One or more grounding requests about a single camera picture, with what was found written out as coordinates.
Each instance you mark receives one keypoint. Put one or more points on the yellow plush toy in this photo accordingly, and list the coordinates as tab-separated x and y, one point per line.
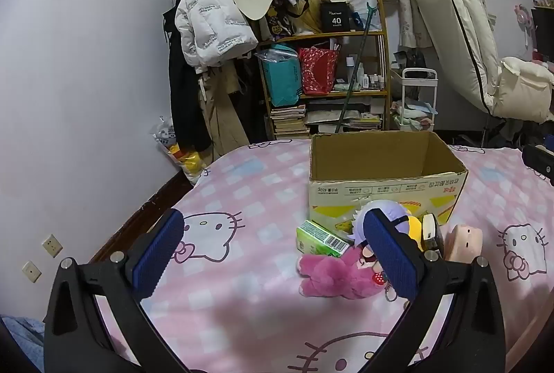
414	228

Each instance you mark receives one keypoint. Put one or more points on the cream padded recliner chair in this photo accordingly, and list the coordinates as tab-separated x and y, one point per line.
463	18

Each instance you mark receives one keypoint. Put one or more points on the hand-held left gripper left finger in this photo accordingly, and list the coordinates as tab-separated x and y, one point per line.
158	254

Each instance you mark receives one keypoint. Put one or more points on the black gift box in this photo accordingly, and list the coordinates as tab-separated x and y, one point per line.
335	18

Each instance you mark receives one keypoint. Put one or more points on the black tissue pack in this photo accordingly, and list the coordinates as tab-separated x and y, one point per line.
433	234

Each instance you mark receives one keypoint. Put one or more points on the red patterned gift bag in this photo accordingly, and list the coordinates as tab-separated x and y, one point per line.
318	70

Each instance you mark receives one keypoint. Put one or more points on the stack of papers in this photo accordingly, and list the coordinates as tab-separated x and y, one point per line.
346	115

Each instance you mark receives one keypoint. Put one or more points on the green pole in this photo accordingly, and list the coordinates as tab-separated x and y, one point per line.
355	70

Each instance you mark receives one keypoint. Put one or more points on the pink cartoon cat bedsheet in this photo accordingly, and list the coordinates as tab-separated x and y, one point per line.
259	191

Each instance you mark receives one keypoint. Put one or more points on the dark monitor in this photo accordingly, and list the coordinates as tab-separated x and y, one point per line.
543	27

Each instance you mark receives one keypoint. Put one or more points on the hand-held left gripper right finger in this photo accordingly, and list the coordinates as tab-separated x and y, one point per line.
391	256

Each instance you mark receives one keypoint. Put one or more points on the pink desk fan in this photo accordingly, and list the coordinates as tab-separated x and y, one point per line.
523	16

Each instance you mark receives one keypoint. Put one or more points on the white puffer jacket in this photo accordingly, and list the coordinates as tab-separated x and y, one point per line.
207	9

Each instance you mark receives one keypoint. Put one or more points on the pink pig plush toy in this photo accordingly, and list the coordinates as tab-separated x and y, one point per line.
465	241

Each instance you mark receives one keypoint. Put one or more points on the cardboard box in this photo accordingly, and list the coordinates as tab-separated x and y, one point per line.
381	156

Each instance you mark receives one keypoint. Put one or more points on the yellow black bag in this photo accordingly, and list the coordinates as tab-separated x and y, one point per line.
281	20

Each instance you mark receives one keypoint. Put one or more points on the beige coat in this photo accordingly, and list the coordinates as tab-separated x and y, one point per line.
220	109

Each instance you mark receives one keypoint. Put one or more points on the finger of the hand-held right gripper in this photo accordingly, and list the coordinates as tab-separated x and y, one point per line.
539	163

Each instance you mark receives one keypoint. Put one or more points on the stack of books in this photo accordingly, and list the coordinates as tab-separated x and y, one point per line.
289	122

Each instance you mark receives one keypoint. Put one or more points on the pink plush doll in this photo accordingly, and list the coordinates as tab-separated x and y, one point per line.
333	273

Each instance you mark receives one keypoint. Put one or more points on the dark wooden bed frame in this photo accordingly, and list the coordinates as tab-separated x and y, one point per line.
143	213

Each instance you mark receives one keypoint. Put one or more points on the row of small bottles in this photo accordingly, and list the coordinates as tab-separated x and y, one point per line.
368	81

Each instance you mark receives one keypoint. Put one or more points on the green tissue pack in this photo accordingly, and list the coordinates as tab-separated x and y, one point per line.
316	239

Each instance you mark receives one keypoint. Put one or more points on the white wall socket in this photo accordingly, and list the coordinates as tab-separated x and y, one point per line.
52	246
32	271

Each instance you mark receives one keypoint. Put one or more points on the blue cloth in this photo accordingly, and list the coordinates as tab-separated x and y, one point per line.
21	342

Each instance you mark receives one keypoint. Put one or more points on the white rolling cart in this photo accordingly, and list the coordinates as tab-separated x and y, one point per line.
417	96

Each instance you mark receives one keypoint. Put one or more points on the teal bag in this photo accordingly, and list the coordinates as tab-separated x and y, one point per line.
281	79

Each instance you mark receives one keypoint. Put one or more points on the wooden shelf unit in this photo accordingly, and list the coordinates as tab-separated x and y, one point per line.
329	35

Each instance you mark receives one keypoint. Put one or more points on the black coat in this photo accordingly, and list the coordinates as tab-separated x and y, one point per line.
184	105

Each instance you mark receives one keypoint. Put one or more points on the plastic bag with yellow contents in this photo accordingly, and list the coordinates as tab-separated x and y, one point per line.
190	161

